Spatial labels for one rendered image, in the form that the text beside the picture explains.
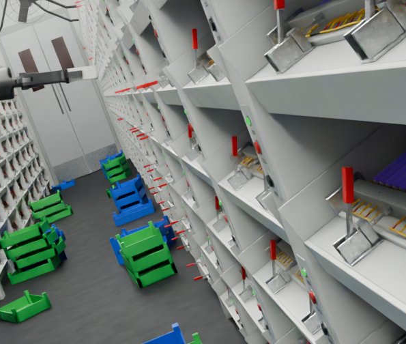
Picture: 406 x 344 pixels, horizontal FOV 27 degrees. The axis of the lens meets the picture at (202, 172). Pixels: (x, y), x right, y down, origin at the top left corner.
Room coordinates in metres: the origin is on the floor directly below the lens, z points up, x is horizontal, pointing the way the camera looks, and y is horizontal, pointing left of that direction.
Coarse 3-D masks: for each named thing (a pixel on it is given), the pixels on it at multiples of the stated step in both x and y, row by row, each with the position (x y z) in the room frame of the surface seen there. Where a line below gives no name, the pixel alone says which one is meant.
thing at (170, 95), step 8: (160, 64) 2.38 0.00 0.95; (152, 72) 2.38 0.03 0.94; (160, 72) 2.38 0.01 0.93; (168, 72) 1.77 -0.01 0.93; (152, 80) 2.37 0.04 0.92; (160, 88) 2.30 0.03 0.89; (168, 88) 2.03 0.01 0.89; (176, 88) 1.77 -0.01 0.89; (160, 96) 2.34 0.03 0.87; (168, 96) 2.11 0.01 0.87; (176, 96) 1.90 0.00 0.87; (176, 104) 2.06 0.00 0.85
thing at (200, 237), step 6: (204, 228) 3.07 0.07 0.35; (198, 234) 3.07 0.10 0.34; (204, 234) 3.07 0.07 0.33; (198, 240) 3.07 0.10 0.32; (204, 240) 3.07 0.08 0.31; (204, 246) 3.03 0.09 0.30; (210, 246) 2.89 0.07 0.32; (204, 252) 2.96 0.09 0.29; (210, 252) 2.89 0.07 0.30; (210, 258) 2.83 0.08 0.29; (216, 264) 2.62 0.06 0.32; (216, 270) 2.47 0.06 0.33
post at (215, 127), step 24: (144, 0) 1.75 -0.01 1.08; (168, 0) 1.68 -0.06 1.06; (192, 0) 1.69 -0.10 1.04; (168, 24) 1.68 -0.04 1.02; (192, 24) 1.69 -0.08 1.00; (168, 48) 1.68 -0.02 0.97; (192, 120) 1.69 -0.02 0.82; (216, 120) 1.68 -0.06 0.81; (240, 120) 1.69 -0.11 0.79; (216, 144) 1.68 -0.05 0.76; (216, 192) 1.76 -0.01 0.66; (240, 216) 1.68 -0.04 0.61; (240, 240) 1.68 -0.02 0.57; (264, 312) 1.71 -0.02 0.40
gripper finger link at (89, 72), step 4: (72, 68) 2.01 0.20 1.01; (76, 68) 2.01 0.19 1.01; (80, 68) 2.01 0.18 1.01; (84, 68) 2.01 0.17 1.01; (88, 68) 2.01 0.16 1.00; (92, 68) 2.01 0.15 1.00; (96, 68) 2.01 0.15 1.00; (84, 72) 2.01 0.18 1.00; (88, 72) 2.01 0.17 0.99; (92, 72) 2.01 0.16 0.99; (96, 72) 2.01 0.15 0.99; (80, 76) 2.01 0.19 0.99; (84, 76) 2.01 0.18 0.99; (88, 76) 2.01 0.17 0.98; (92, 76) 2.01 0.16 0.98; (96, 76) 2.01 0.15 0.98; (72, 80) 2.00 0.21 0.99; (76, 80) 2.01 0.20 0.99; (80, 80) 2.01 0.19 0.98
